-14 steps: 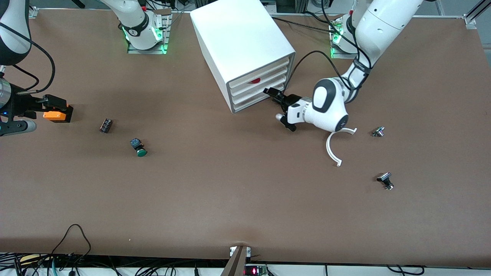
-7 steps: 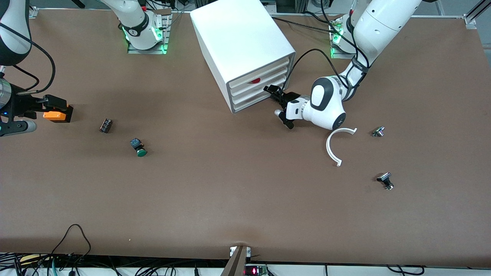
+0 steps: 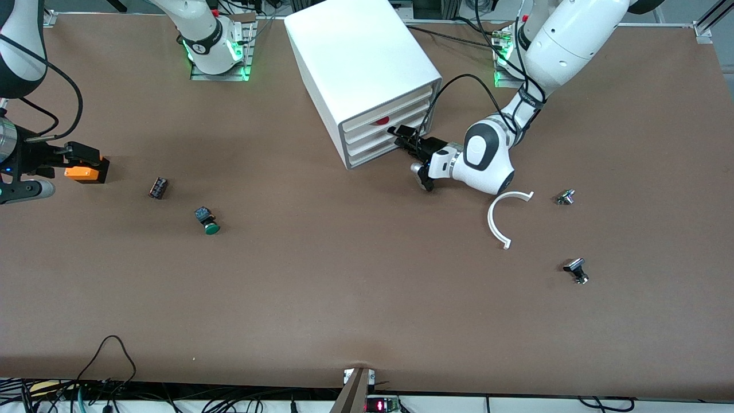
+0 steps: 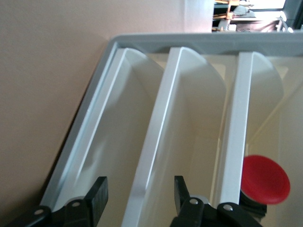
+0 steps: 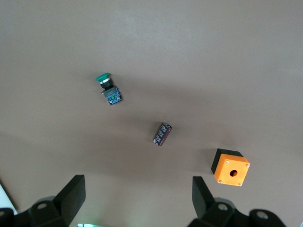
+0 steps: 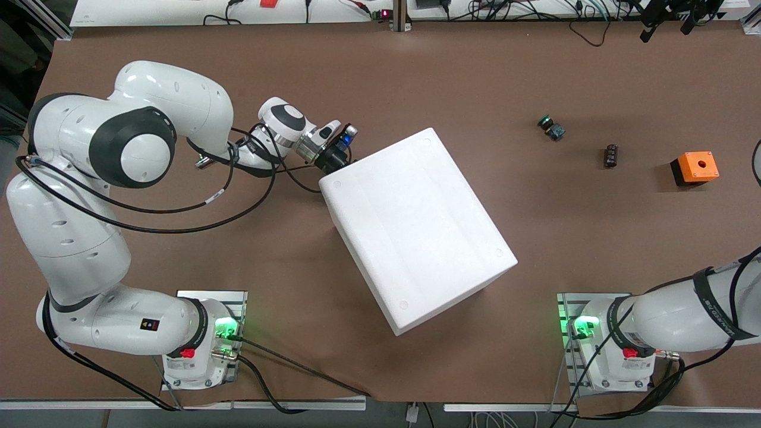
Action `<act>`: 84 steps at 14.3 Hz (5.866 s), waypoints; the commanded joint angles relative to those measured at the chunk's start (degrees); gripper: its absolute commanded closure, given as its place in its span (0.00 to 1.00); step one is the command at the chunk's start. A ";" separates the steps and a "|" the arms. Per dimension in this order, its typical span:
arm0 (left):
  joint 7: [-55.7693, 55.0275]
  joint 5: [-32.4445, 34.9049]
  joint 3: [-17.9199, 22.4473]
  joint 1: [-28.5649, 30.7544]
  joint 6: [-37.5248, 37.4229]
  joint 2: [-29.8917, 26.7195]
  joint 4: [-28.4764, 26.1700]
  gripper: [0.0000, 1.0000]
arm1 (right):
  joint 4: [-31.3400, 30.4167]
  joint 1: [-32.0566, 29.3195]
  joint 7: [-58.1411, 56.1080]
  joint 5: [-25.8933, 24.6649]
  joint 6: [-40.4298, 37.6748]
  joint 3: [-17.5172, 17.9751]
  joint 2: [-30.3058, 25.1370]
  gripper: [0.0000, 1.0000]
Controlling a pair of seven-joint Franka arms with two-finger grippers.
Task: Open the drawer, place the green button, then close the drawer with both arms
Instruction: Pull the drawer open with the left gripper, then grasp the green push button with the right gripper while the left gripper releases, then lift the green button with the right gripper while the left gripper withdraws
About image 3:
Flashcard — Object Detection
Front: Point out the green push button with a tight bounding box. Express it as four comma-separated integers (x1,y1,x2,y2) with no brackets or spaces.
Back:
194,206,221,236

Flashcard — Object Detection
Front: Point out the orange box with black base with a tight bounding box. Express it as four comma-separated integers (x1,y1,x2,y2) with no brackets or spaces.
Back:
64,156,110,184

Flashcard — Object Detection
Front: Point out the wooden beam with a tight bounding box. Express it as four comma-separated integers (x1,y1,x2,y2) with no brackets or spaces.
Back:
329,367,372,413

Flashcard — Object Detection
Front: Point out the device with red display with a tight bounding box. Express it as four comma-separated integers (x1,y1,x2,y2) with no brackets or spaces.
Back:
365,395,400,413

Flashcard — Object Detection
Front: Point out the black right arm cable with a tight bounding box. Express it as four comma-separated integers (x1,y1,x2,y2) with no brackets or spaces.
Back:
0,34,84,141

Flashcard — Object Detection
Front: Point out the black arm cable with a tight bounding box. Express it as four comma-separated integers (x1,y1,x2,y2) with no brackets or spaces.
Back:
421,0,545,138
0,34,84,141

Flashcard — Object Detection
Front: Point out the white semicircular bracket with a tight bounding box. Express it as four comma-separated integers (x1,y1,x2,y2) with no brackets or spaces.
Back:
487,190,534,250

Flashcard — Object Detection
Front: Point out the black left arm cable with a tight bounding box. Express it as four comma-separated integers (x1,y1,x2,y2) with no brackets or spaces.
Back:
421,0,545,138

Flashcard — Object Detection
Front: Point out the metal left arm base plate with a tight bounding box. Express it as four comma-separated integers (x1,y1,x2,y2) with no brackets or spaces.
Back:
493,30,531,89

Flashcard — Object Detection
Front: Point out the black cable behind cabinet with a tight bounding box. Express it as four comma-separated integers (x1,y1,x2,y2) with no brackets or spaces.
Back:
401,23,508,51

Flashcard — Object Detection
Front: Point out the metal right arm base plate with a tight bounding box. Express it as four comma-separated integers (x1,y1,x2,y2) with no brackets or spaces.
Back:
190,13,256,81

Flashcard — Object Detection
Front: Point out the black switch with grey cap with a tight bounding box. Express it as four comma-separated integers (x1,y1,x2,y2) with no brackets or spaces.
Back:
563,258,589,285

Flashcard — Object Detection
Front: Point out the looped black cable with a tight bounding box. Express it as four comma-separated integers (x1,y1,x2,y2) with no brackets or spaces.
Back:
76,335,138,396

